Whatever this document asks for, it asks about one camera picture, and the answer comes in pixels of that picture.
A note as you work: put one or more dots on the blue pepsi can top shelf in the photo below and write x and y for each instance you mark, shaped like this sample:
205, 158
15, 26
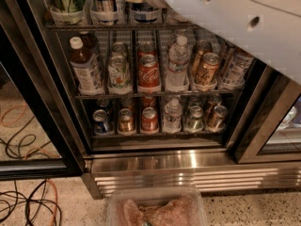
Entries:
144, 13

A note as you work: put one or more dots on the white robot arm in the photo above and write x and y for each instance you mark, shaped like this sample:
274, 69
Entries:
270, 30

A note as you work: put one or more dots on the rear coca-cola can middle shelf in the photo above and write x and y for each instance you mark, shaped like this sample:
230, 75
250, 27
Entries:
146, 48

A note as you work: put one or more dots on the coca-cola can shelf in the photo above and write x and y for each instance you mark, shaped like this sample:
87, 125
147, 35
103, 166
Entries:
148, 74
146, 48

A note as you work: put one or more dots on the rear white can middle shelf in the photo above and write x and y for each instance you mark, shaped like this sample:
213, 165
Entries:
119, 49

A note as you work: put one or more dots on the water bottle middle shelf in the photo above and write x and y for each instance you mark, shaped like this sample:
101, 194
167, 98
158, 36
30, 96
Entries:
178, 60

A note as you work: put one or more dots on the water bottle shelf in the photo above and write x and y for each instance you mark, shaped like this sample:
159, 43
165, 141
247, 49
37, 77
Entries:
172, 116
178, 60

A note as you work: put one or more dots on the green can top shelf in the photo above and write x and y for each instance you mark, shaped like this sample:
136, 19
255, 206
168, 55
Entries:
67, 11

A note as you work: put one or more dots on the rear orange can middle shelf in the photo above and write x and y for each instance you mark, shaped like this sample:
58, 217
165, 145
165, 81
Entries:
200, 49

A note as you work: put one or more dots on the orange can shelf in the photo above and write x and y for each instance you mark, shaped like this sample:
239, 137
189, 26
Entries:
207, 69
200, 49

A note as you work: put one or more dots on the front coca-cola can middle shelf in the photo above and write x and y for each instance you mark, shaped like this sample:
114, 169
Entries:
148, 74

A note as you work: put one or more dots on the white green can middle shelf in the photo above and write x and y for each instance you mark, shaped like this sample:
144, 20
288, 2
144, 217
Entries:
119, 75

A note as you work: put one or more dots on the stainless steel fridge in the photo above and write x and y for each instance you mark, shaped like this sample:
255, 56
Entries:
114, 162

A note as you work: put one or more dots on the front orange can middle shelf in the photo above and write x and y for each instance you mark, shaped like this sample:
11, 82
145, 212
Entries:
207, 69

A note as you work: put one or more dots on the rear blue can bottom shelf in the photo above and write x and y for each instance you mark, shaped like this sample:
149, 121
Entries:
106, 105

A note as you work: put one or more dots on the rear bronze can bottom shelf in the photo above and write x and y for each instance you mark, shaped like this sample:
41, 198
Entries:
212, 101

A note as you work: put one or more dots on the bronze can shelf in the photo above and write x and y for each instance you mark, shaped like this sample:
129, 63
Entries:
212, 101
216, 120

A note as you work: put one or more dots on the water bottle bottom shelf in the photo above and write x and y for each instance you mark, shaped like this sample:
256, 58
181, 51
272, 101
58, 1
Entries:
172, 116

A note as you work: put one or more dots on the front red can bottom shelf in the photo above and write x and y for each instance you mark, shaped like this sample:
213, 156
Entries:
149, 120

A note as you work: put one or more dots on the front gold can bottom shelf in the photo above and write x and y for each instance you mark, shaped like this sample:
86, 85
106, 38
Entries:
126, 123

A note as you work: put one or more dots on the front silver can bottom shelf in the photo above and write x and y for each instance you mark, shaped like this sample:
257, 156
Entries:
193, 122

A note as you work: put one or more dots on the front blue can bottom shelf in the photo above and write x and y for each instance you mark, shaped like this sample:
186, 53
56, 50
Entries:
102, 124

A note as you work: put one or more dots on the front bronze can bottom shelf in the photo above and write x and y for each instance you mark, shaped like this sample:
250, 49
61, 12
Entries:
216, 120

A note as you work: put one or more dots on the left glass fridge door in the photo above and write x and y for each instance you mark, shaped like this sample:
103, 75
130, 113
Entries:
35, 138

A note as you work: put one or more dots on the glass fridge door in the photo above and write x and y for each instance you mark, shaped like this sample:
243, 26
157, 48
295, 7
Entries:
274, 135
35, 138

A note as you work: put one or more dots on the right glass fridge door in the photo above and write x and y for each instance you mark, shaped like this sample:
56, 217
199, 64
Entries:
274, 135

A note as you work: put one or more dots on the left rear tea bottle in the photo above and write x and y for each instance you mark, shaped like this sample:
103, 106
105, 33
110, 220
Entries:
91, 42

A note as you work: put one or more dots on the left front tea bottle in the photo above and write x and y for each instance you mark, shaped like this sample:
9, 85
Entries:
86, 68

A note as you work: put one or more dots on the right rear tea bottle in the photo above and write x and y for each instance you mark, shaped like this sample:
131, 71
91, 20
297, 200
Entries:
225, 48

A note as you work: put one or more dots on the clear plastic container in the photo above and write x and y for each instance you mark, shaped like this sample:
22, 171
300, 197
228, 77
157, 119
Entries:
156, 206

